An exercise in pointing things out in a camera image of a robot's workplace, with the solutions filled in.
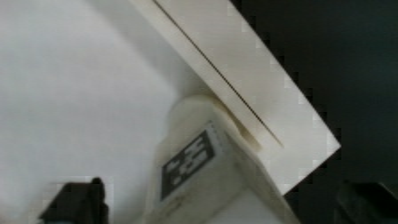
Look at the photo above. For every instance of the white table leg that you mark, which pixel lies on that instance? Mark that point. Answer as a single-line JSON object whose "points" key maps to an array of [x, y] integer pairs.
{"points": [[213, 188]]}

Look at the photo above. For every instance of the white U-shaped fence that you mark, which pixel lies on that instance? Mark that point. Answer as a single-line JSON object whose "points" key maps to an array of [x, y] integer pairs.
{"points": [[218, 43]]}

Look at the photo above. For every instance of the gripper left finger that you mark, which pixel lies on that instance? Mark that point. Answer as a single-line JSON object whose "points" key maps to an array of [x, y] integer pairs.
{"points": [[78, 206]]}

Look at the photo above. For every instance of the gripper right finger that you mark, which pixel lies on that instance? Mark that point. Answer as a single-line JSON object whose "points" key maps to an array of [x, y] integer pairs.
{"points": [[367, 203]]}

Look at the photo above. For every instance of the white square tabletop part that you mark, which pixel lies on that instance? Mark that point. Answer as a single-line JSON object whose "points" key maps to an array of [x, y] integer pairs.
{"points": [[94, 79]]}

